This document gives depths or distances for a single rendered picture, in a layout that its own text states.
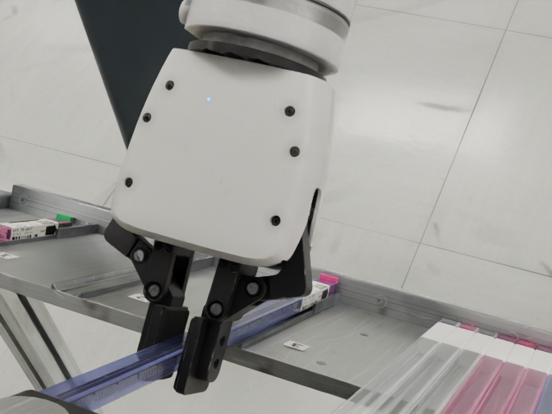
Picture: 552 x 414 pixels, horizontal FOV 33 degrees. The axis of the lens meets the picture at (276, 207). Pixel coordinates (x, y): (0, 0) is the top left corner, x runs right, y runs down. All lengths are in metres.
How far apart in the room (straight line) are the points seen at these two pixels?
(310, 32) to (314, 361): 0.20
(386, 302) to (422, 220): 0.99
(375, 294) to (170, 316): 0.26
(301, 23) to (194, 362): 0.18
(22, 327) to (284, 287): 0.53
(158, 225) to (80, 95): 1.59
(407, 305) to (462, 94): 1.24
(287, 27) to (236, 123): 0.05
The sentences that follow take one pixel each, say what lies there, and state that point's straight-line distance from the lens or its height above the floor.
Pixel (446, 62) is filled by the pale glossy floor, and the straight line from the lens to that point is 1.99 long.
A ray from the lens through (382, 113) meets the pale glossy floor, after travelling 1.88.
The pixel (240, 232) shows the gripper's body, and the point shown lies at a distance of 0.45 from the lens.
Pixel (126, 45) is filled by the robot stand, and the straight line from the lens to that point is 1.20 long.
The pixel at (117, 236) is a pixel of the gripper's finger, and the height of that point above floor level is 0.94.
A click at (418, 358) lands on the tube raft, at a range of 0.57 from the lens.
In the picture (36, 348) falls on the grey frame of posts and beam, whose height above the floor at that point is 0.53.
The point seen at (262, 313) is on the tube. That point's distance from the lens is 0.58.
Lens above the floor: 1.32
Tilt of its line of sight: 50 degrees down
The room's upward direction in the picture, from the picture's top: 10 degrees counter-clockwise
